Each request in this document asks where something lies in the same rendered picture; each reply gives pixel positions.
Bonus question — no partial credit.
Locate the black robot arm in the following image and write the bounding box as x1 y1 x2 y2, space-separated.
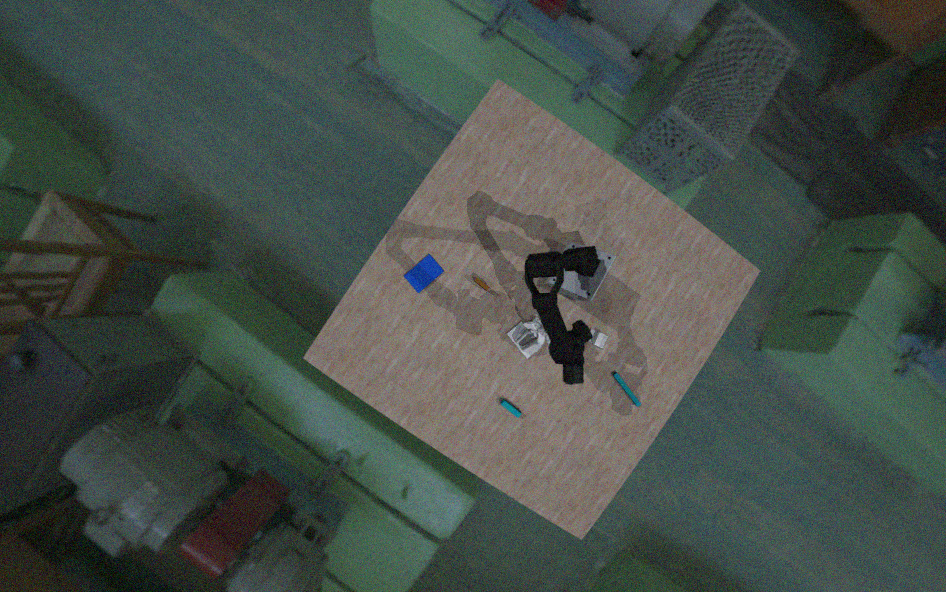
525 246 601 385

